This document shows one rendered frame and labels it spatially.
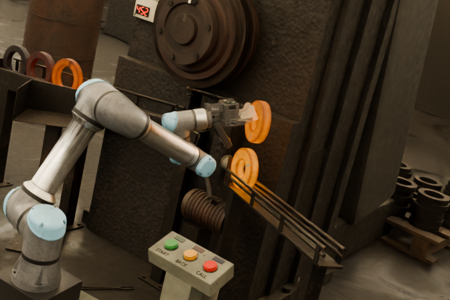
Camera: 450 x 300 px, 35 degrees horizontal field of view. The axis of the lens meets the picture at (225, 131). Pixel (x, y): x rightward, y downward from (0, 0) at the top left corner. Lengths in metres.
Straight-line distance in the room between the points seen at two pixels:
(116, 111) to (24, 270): 0.55
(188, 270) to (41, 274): 0.47
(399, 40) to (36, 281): 1.98
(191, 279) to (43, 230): 0.46
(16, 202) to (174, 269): 0.55
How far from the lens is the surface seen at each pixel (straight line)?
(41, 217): 2.21
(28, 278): 2.27
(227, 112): 2.51
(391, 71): 3.44
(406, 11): 3.38
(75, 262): 3.26
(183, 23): 2.83
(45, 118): 3.14
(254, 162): 2.58
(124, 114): 2.17
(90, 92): 2.26
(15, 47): 3.74
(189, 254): 2.11
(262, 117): 2.53
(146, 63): 3.26
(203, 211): 2.75
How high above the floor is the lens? 1.51
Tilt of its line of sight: 15 degrees down
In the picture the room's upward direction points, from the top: 13 degrees clockwise
